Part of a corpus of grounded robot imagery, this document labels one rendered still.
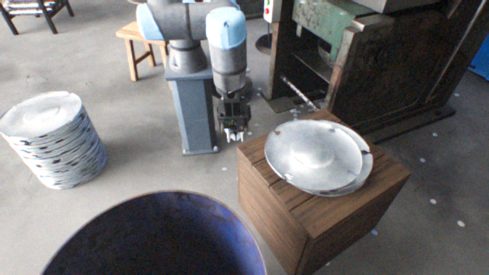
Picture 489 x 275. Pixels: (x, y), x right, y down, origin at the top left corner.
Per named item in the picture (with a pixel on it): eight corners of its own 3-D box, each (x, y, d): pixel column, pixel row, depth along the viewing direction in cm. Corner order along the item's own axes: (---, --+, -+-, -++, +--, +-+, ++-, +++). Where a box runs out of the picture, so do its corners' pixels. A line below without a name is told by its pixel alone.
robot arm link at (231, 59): (243, 1, 54) (249, 22, 48) (245, 52, 62) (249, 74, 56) (203, 5, 53) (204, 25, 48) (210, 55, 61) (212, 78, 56)
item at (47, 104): (38, 147, 97) (37, 145, 96) (-20, 128, 104) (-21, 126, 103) (97, 100, 116) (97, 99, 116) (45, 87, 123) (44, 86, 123)
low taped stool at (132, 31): (193, 73, 192) (186, 25, 169) (175, 92, 176) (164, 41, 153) (151, 64, 201) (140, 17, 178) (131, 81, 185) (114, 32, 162)
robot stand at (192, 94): (182, 156, 135) (164, 78, 104) (183, 131, 148) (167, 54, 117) (220, 153, 137) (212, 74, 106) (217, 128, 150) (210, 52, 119)
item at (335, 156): (332, 211, 69) (333, 209, 69) (245, 155, 83) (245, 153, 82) (377, 148, 85) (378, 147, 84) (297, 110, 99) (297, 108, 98)
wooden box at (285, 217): (295, 287, 92) (314, 238, 68) (237, 203, 116) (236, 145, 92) (375, 228, 108) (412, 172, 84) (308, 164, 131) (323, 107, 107)
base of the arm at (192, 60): (169, 75, 105) (163, 51, 98) (170, 56, 116) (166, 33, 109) (208, 73, 107) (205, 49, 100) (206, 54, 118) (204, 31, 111)
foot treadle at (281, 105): (275, 120, 138) (276, 112, 134) (265, 109, 145) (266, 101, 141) (366, 92, 156) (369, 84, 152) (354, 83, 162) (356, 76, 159)
